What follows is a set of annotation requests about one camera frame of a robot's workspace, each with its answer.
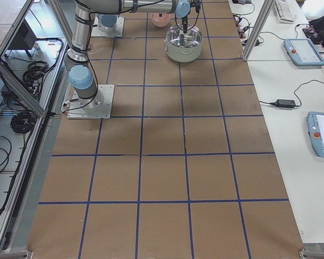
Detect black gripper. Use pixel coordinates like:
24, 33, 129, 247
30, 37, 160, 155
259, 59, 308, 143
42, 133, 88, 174
181, 0, 201, 33

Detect glass pot lid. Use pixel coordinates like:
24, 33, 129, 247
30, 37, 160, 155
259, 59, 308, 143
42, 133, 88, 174
166, 25, 203, 48

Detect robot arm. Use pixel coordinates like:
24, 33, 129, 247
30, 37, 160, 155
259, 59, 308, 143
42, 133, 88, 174
65, 1, 200, 110
98, 14, 117, 32

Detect pale green electric pot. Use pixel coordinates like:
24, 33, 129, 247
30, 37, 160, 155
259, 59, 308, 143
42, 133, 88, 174
164, 38, 203, 63

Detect pink bowl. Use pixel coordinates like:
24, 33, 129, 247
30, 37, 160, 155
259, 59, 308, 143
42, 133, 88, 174
151, 13, 171, 28

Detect white keyboard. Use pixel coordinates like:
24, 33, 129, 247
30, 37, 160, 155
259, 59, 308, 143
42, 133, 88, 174
274, 0, 296, 24

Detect blue teach pendant far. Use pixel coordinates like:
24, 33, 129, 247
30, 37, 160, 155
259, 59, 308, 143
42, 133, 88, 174
283, 38, 324, 66

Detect blue teach pendant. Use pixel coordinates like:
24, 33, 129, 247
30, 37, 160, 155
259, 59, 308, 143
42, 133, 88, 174
307, 112, 324, 158
283, 38, 324, 66

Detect black power adapter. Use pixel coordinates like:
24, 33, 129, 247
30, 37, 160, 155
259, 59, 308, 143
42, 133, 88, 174
269, 99, 296, 108

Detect blue teach pendant near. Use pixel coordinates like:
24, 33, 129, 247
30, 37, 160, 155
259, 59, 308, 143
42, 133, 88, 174
307, 112, 324, 158

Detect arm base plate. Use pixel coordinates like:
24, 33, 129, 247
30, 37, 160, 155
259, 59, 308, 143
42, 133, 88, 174
91, 15, 125, 38
67, 85, 114, 119

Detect aluminium frame post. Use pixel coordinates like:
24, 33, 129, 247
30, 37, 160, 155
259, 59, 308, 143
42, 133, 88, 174
241, 0, 274, 61

